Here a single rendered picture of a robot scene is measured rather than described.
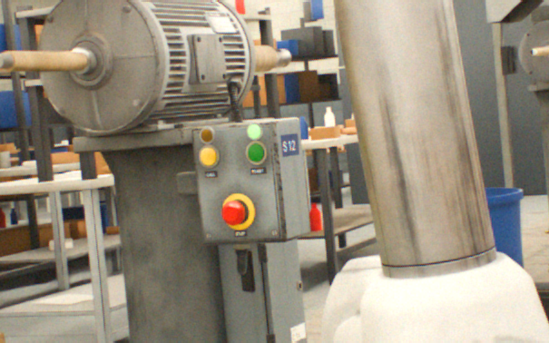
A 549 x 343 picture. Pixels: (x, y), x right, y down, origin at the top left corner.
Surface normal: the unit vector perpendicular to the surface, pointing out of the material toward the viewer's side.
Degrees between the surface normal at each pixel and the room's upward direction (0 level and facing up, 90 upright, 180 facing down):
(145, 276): 90
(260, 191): 90
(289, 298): 90
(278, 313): 90
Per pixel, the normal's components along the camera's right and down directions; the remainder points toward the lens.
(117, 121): -0.22, 0.51
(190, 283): -0.47, 0.09
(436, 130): 0.22, 0.03
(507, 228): 0.68, 0.03
